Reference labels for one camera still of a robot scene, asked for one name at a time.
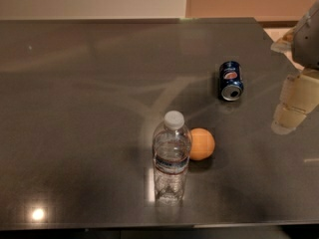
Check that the orange fruit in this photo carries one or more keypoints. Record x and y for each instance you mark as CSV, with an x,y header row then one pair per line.
x,y
203,144

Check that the blue pepsi can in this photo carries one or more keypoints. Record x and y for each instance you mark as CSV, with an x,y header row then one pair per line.
x,y
230,81

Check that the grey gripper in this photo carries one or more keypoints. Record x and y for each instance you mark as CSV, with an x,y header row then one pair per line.
x,y
308,42

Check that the clear plastic water bottle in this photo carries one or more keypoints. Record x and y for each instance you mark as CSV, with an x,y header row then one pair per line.
x,y
171,150

